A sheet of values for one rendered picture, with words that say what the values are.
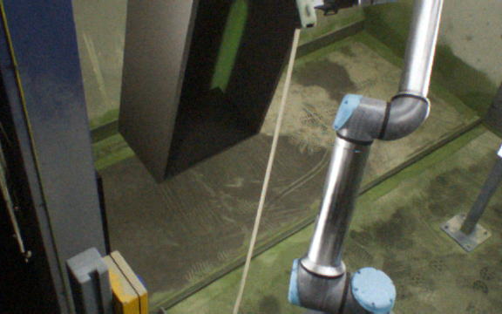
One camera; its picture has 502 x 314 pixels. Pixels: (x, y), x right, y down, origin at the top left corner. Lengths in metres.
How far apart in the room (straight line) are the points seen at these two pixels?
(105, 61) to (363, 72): 1.76
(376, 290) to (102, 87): 2.06
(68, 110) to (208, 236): 1.75
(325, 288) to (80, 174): 0.86
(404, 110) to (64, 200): 0.99
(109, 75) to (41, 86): 2.10
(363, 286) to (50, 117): 1.11
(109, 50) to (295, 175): 1.25
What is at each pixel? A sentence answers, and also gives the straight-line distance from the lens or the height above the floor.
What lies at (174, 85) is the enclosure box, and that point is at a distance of 2.31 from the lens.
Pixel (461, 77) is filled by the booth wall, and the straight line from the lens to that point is 4.25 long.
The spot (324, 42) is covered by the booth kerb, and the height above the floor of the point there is 0.11.
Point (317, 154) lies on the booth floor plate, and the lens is 3.66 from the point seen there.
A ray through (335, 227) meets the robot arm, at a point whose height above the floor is 1.08.
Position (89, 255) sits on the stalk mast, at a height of 1.64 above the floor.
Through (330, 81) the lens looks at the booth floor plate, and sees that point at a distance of 4.20.
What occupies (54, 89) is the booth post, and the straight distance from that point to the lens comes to 1.52.
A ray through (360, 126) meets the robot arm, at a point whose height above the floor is 1.38.
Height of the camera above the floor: 2.60
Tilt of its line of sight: 45 degrees down
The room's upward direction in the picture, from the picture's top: 7 degrees clockwise
